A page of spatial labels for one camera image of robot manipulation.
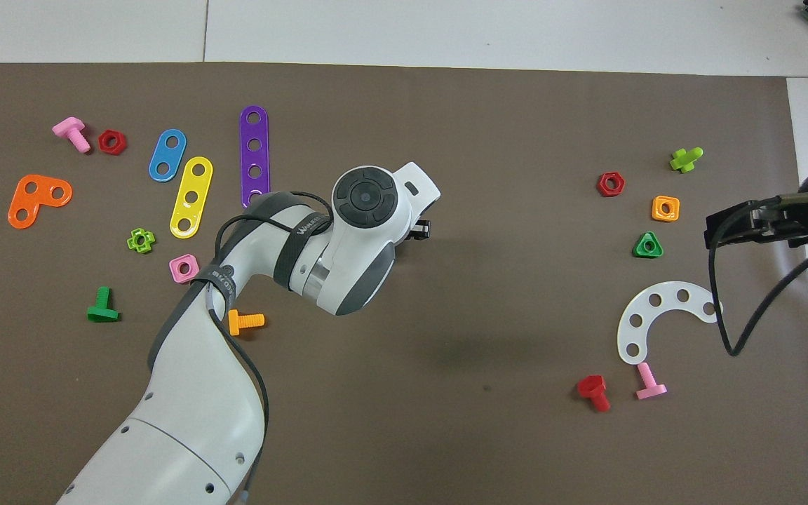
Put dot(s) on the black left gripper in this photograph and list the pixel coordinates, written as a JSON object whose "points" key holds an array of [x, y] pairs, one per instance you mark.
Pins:
{"points": [[421, 229]]}

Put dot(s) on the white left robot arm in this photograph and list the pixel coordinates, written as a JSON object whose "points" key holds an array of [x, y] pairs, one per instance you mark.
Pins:
{"points": [[193, 421]]}

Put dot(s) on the orange square nut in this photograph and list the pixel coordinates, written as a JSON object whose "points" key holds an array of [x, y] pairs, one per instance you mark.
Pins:
{"points": [[656, 214]]}

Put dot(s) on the lime green cross-head bolt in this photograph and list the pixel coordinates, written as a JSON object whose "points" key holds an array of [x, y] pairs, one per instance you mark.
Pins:
{"points": [[684, 160]]}

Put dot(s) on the white curved five-hole plate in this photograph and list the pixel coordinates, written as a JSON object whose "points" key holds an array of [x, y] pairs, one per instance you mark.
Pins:
{"points": [[668, 294]]}

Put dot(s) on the green triangle nut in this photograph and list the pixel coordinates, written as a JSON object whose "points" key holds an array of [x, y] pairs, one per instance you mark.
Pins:
{"points": [[639, 251]]}

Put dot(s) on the brown table mat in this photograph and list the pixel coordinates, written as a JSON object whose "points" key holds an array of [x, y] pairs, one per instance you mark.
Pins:
{"points": [[446, 105]]}

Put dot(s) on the red hexagon nut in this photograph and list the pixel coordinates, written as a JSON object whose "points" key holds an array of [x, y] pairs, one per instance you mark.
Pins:
{"points": [[602, 184], [102, 142]]}

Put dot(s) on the pink plastic bolt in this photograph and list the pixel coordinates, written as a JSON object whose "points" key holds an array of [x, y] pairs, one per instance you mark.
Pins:
{"points": [[71, 130], [646, 375]]}

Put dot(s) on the purple four-hole plate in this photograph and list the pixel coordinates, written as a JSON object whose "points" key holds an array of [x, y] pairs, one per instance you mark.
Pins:
{"points": [[254, 132]]}

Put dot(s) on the orange plastic bolt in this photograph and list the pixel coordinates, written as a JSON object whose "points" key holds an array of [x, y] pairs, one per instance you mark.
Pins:
{"points": [[250, 321]]}

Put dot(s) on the red plastic bolt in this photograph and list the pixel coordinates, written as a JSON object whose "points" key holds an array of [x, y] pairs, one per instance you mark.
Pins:
{"points": [[592, 386]]}

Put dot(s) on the yellow three-hole plate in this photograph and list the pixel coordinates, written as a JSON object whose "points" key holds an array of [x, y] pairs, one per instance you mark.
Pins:
{"points": [[195, 184]]}

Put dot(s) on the pink square nut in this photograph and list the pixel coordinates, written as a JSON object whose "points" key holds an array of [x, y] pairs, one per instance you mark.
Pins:
{"points": [[193, 275]]}

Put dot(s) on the blue two-hole plate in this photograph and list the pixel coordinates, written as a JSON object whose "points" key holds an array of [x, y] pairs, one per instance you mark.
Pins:
{"points": [[167, 156]]}

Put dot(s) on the lime green cross nut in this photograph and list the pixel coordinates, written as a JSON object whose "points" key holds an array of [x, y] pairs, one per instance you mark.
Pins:
{"points": [[132, 241]]}

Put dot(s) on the green plastic bolt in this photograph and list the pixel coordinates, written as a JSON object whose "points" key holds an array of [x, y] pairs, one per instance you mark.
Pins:
{"points": [[102, 301]]}

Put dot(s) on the orange heart-shaped plate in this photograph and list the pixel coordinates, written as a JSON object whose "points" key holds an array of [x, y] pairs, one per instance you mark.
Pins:
{"points": [[39, 203]]}

